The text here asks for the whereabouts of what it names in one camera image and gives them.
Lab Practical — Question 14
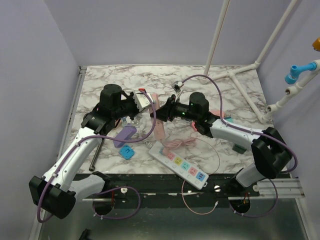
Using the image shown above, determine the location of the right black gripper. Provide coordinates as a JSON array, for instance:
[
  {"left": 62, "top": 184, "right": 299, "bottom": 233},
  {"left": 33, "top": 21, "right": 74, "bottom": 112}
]
[{"left": 150, "top": 95, "right": 199, "bottom": 123}]

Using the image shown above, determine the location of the white power strip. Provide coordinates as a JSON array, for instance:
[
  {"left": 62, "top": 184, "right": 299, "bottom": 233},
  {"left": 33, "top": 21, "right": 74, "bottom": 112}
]
[{"left": 148, "top": 141, "right": 209, "bottom": 190}]

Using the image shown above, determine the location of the teal plug adapter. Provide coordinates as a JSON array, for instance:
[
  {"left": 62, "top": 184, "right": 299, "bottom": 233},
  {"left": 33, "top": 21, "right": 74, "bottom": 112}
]
[{"left": 225, "top": 116, "right": 234, "bottom": 123}]

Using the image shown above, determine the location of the white pvc pipe frame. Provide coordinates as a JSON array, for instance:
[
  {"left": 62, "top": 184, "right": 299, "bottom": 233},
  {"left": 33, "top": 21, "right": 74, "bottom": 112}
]
[{"left": 188, "top": 0, "right": 320, "bottom": 114}]

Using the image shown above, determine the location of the blue pipe fitting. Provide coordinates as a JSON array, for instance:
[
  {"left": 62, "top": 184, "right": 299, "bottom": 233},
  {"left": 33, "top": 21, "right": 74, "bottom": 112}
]
[{"left": 284, "top": 62, "right": 317, "bottom": 85}]

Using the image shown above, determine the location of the aluminium extrusion rail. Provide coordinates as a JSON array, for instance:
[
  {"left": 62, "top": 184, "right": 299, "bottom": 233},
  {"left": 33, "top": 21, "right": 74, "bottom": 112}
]
[{"left": 227, "top": 177, "right": 306, "bottom": 201}]

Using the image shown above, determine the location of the pink round-edged plug adapter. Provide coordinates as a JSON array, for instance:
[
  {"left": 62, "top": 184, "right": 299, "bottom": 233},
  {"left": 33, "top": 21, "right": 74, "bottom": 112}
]
[{"left": 191, "top": 121, "right": 198, "bottom": 132}]

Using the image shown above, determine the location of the dark metal t-handle key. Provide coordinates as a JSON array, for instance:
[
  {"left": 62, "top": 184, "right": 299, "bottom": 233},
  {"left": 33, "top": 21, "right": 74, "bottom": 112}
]
[{"left": 89, "top": 139, "right": 104, "bottom": 172}]

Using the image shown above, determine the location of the blue cube socket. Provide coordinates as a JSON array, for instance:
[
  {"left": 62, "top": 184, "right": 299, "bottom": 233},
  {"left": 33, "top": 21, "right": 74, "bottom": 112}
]
[{"left": 119, "top": 145, "right": 135, "bottom": 160}]

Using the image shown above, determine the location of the pink cube socket adapter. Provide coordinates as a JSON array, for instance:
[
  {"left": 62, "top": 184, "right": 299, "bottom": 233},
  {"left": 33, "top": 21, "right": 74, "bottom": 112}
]
[{"left": 209, "top": 109, "right": 225, "bottom": 119}]

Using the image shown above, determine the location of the orange pipe cap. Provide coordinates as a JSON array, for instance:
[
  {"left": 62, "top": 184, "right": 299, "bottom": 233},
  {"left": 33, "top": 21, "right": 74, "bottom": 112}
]
[{"left": 312, "top": 37, "right": 320, "bottom": 52}]

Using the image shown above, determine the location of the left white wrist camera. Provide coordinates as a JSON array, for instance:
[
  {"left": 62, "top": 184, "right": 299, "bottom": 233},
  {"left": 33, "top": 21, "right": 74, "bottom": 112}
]
[{"left": 133, "top": 90, "right": 155, "bottom": 112}]

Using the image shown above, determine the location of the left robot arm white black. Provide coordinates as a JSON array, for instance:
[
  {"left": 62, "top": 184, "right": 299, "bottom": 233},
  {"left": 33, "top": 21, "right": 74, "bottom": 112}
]
[{"left": 29, "top": 84, "right": 150, "bottom": 223}]

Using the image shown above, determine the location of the purple usb power strip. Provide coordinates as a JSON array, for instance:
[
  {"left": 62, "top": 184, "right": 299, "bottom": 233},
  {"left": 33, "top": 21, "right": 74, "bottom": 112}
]
[{"left": 113, "top": 123, "right": 137, "bottom": 148}]

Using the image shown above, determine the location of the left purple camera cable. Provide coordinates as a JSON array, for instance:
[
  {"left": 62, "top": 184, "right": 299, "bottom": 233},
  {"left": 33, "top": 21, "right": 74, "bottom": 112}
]
[{"left": 36, "top": 90, "right": 158, "bottom": 224}]

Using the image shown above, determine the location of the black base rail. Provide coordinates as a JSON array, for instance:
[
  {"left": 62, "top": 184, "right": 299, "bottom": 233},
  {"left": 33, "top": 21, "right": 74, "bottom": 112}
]
[{"left": 90, "top": 171, "right": 260, "bottom": 209}]

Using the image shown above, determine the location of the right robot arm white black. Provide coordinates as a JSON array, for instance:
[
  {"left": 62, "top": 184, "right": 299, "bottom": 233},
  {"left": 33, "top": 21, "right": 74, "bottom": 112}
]
[{"left": 150, "top": 92, "right": 293, "bottom": 196}]

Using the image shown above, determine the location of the dark green cube socket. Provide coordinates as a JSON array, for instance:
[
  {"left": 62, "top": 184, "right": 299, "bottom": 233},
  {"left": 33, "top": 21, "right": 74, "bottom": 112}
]
[{"left": 232, "top": 144, "right": 247, "bottom": 154}]

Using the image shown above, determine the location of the thin pink power cord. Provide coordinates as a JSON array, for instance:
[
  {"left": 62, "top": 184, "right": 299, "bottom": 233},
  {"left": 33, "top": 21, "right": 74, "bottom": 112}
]
[{"left": 159, "top": 132, "right": 221, "bottom": 216}]

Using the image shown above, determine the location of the light blue usb charger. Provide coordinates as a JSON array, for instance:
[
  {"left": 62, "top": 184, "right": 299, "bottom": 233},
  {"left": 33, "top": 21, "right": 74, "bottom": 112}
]
[{"left": 121, "top": 118, "right": 128, "bottom": 127}]

